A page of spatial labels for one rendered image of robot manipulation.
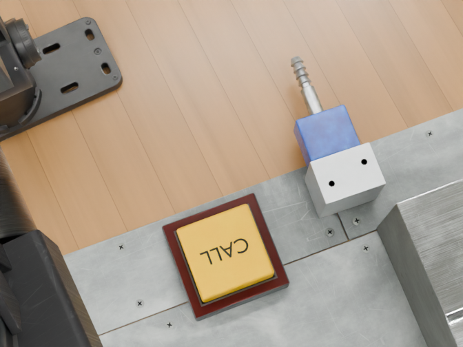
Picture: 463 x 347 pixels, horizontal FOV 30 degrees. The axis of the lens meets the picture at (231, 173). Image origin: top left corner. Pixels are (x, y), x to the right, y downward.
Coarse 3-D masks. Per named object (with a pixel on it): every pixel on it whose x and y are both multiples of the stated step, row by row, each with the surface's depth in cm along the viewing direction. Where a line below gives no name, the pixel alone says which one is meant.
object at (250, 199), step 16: (224, 208) 70; (256, 208) 70; (176, 224) 69; (176, 240) 69; (176, 256) 68; (272, 256) 68; (192, 288) 68; (256, 288) 68; (272, 288) 68; (192, 304) 68; (208, 304) 68; (224, 304) 68
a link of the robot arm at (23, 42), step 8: (8, 24) 62; (16, 24) 62; (24, 24) 62; (8, 32) 61; (16, 32) 61; (24, 32) 61; (16, 40) 61; (24, 40) 61; (32, 40) 64; (16, 48) 61; (24, 48) 61; (32, 48) 62; (24, 56) 62; (32, 56) 62; (40, 56) 63; (24, 64) 62; (32, 64) 63
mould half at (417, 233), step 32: (448, 192) 63; (384, 224) 68; (416, 224) 62; (448, 224) 62; (416, 256) 62; (448, 256) 62; (416, 288) 66; (448, 288) 61; (416, 320) 69; (448, 320) 61
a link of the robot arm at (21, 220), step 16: (0, 160) 30; (0, 176) 29; (0, 192) 29; (16, 192) 30; (0, 208) 29; (16, 208) 29; (0, 224) 28; (16, 224) 29; (32, 224) 30; (0, 240) 28
